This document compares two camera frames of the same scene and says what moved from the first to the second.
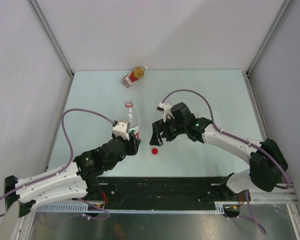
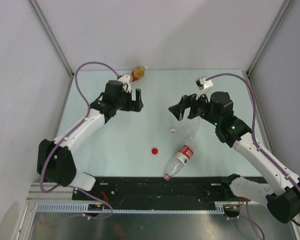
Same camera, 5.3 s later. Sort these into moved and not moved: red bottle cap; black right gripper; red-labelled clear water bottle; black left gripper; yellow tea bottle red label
Moved: black left gripper; black right gripper; red-labelled clear water bottle
Not moved: yellow tea bottle red label; red bottle cap
